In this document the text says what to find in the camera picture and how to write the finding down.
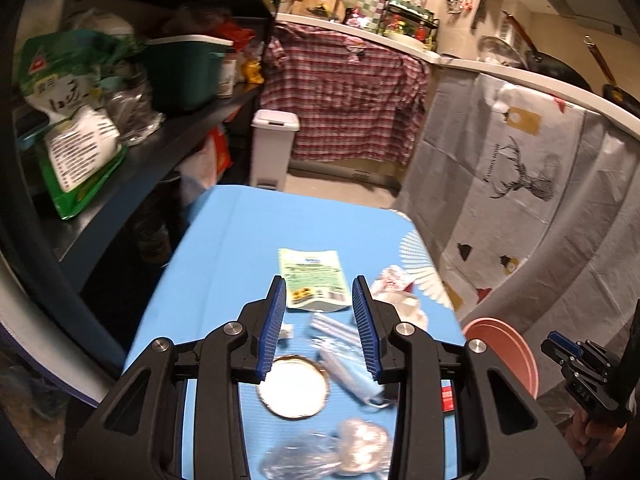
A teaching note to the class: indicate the green white flat packet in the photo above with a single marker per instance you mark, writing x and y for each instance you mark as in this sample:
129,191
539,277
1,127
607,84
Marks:
310,275

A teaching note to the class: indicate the clear plastic wrapper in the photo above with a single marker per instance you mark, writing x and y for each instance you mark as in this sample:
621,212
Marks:
330,327

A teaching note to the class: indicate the green printed food bag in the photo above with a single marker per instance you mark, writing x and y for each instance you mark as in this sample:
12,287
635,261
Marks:
65,70

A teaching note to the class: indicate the round gold-rimmed lid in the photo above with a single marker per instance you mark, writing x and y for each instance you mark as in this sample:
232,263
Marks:
292,385

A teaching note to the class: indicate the crumpled clear plastic film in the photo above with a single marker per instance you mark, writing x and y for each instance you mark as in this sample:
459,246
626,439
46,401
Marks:
360,440

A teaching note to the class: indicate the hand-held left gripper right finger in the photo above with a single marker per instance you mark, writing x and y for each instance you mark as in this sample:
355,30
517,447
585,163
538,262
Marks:
367,335

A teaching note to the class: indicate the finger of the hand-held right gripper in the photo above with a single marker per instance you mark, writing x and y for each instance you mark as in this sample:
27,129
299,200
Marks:
565,346

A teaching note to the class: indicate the red cardboard box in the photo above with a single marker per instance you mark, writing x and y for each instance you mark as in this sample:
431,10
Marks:
447,397

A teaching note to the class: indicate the red plaid shirt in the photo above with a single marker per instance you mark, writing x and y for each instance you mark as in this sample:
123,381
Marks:
345,110

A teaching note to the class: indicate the green white text packet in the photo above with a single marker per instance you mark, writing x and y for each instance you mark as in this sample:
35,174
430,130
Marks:
80,155

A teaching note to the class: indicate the spice rack with jars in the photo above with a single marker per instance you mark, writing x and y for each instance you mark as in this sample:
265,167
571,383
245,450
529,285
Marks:
410,25

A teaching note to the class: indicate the red printed bag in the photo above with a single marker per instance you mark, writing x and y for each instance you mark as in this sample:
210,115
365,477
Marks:
220,147

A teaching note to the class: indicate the spice jar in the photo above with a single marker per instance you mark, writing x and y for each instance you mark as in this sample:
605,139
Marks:
227,72

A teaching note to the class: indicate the green container with white lid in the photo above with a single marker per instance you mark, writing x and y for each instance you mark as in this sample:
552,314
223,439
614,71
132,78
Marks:
185,77

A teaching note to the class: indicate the pink plastic basin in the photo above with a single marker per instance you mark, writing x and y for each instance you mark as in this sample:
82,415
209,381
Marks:
500,350

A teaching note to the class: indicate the white pedal trash bin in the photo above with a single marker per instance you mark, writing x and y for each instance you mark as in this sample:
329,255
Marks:
272,145

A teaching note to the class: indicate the small white paper scrap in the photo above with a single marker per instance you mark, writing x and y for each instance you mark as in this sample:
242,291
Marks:
286,332

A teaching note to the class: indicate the black shelf rack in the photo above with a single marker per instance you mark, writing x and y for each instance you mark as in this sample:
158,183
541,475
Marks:
150,160

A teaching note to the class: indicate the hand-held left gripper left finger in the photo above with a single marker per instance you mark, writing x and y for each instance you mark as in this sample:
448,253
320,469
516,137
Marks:
270,332

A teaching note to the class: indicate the yellow packet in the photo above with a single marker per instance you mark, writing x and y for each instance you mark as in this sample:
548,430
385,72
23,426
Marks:
252,72

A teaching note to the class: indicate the blue face mask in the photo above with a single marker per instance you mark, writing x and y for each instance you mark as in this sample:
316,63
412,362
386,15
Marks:
345,375

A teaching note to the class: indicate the red white wrapper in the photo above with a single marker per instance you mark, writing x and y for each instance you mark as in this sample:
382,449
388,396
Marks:
395,277

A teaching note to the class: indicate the round metal strainer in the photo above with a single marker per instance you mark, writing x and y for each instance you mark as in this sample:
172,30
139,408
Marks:
495,50

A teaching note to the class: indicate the blue patterned tablecloth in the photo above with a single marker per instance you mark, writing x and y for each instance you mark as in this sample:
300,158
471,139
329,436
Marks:
240,240

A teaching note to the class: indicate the grey deer-print cloth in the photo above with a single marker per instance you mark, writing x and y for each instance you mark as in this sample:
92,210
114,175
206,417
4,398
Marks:
525,220

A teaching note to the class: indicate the white bag with red print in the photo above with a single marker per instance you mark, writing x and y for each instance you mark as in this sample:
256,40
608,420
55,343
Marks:
200,175

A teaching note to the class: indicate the clear crinkled plastic bag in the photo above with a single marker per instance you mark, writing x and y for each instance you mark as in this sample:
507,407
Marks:
132,107

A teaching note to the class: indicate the black frying pan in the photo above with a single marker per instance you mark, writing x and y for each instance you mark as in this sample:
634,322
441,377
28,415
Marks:
617,92

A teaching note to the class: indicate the red orange packet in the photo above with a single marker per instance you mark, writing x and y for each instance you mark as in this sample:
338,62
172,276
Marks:
235,35

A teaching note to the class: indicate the person's right hand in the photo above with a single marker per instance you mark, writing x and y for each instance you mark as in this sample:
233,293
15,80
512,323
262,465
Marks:
595,435

